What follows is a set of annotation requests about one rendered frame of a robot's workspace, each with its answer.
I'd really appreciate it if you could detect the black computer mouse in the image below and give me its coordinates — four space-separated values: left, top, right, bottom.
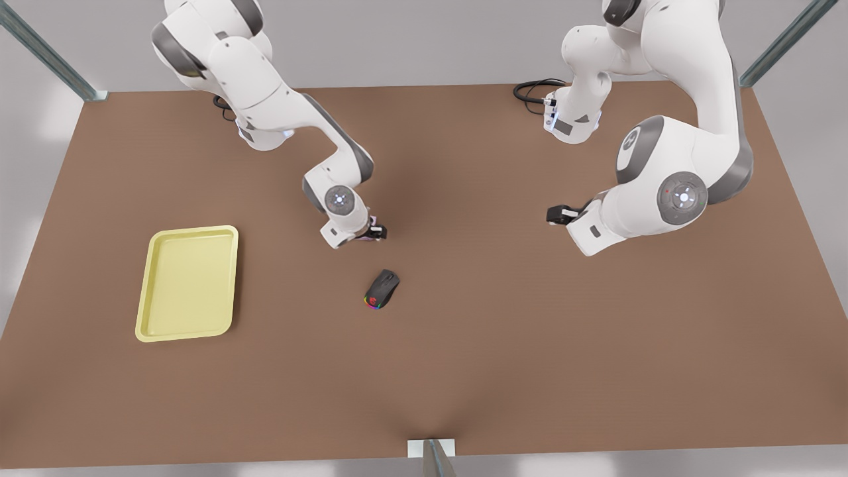
363 268 401 311

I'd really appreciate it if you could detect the yellow plastic tray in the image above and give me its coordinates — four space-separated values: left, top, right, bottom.
135 225 239 343

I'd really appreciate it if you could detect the silver frame post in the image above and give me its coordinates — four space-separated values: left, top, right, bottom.
406 438 457 477
739 0 839 89
0 0 109 102

